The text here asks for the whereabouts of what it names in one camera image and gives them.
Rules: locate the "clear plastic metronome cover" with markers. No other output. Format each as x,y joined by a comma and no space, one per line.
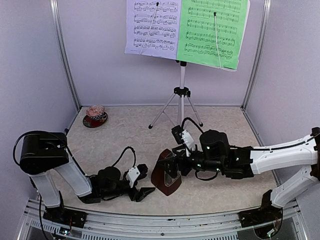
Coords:
171,170

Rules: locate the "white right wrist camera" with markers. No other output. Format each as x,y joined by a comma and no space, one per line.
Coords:
183,137

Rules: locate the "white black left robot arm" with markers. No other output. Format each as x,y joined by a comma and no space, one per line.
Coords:
44,151

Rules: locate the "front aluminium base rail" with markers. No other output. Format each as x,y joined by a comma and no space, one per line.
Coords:
112,226

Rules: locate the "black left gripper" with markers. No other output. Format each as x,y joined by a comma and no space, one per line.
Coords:
143,193

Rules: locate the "dark round saucer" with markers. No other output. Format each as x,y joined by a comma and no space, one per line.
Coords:
94,123

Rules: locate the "aluminium frame post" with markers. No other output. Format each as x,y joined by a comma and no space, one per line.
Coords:
258,54
54,6

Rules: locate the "white perforated music stand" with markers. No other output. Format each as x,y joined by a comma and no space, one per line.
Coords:
182,91

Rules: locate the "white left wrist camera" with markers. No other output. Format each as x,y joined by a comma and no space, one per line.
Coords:
135,174

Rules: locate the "brown wooden metronome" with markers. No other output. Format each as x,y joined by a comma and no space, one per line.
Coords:
160,177

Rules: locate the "green sheet music page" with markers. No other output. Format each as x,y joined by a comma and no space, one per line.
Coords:
211,32

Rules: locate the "patterned ceramic bowl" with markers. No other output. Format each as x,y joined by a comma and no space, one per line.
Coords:
95,112

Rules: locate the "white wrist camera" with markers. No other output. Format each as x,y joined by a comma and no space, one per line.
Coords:
135,174
183,137

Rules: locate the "right aluminium frame post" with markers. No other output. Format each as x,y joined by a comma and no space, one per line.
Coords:
258,54

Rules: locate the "white sheet music page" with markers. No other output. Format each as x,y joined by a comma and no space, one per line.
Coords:
152,28

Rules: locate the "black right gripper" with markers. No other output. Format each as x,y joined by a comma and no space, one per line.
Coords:
180,158

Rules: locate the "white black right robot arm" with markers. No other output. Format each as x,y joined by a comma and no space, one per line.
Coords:
234,162

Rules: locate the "left aluminium frame post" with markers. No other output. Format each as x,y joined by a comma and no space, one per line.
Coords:
54,6

